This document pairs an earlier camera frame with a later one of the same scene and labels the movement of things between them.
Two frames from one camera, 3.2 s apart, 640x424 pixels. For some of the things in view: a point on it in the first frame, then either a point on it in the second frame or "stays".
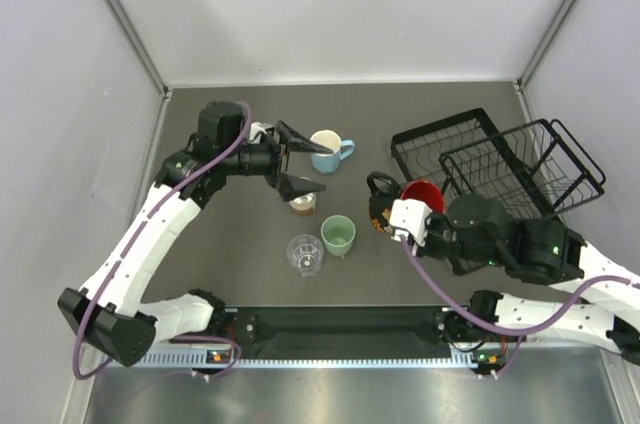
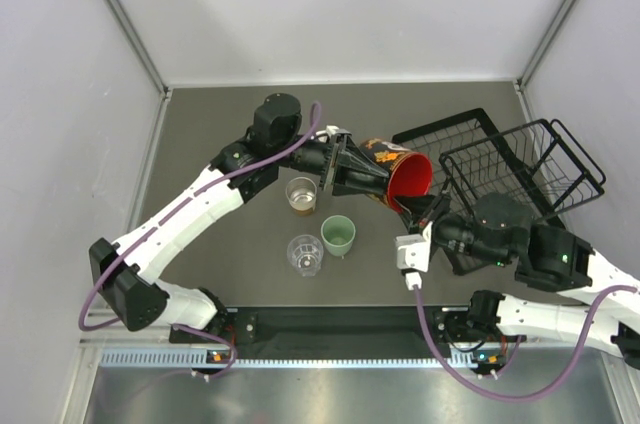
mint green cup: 338,233 stays
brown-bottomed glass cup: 304,205 stays
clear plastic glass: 305,252 stays
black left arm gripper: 290,186 -> 347,181
